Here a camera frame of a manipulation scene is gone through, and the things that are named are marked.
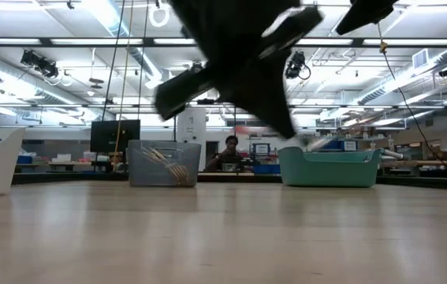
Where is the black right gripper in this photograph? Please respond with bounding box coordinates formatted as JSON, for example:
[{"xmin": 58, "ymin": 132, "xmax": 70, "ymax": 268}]
[{"xmin": 154, "ymin": 0, "xmax": 325, "ymax": 140}]

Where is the gold fork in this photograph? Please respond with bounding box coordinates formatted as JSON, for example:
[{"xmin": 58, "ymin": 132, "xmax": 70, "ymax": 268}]
[
  {"xmin": 151, "ymin": 147, "xmax": 189, "ymax": 182},
  {"xmin": 142, "ymin": 151, "xmax": 187, "ymax": 185},
  {"xmin": 146, "ymin": 147, "xmax": 189, "ymax": 185}
]

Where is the white pillar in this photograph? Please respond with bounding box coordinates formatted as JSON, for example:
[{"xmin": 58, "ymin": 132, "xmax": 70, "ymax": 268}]
[{"xmin": 176, "ymin": 106, "xmax": 207, "ymax": 173}]

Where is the person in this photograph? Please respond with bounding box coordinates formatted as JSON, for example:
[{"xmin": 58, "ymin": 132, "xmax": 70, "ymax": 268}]
[{"xmin": 206, "ymin": 135, "xmax": 244, "ymax": 173}]

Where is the blue storage bin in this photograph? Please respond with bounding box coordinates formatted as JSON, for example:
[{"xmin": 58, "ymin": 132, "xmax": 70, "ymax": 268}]
[{"xmin": 252, "ymin": 163, "xmax": 281, "ymax": 175}]

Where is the clear grey plastic bin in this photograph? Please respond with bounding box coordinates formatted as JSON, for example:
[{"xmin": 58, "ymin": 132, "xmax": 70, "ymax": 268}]
[{"xmin": 126, "ymin": 139, "xmax": 203, "ymax": 189}]

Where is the teal plastic bin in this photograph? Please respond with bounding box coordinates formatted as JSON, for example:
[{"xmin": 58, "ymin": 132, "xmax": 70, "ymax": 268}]
[{"xmin": 278, "ymin": 146, "xmax": 382, "ymax": 189}]

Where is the black computer monitor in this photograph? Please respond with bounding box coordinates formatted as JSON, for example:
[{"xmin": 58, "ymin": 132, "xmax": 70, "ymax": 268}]
[{"xmin": 89, "ymin": 119, "xmax": 142, "ymax": 155}]

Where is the long wooden beam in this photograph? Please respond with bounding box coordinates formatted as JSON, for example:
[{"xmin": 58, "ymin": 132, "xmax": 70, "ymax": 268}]
[{"xmin": 380, "ymin": 159, "xmax": 447, "ymax": 169}]

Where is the black aluminium table frame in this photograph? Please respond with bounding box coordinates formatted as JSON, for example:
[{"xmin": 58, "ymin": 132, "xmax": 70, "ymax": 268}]
[{"xmin": 12, "ymin": 171, "xmax": 447, "ymax": 193}]

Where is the black hanging cable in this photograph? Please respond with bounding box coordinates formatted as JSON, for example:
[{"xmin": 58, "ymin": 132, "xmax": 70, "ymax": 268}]
[
  {"xmin": 102, "ymin": 0, "xmax": 126, "ymax": 123},
  {"xmin": 137, "ymin": 0, "xmax": 149, "ymax": 121},
  {"xmin": 376, "ymin": 23, "xmax": 447, "ymax": 166}
]

